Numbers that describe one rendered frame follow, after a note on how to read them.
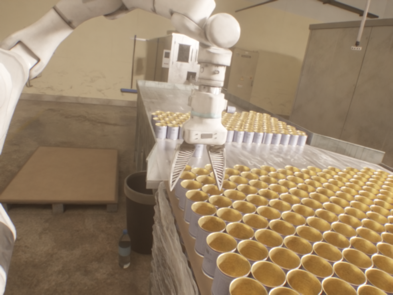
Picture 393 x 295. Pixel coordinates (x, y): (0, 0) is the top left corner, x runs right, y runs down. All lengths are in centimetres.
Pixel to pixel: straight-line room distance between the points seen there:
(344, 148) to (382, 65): 187
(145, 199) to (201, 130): 137
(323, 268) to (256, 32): 786
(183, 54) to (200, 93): 546
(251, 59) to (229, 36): 723
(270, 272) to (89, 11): 75
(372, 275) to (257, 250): 26
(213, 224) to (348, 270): 33
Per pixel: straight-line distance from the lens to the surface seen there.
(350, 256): 74
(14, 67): 69
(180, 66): 602
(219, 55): 55
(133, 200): 194
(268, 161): 145
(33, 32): 79
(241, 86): 773
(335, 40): 432
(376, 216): 98
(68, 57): 751
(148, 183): 104
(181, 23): 54
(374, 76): 372
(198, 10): 55
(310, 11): 930
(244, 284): 54
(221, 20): 55
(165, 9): 59
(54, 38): 79
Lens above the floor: 156
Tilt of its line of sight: 19 degrees down
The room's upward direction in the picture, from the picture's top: 9 degrees clockwise
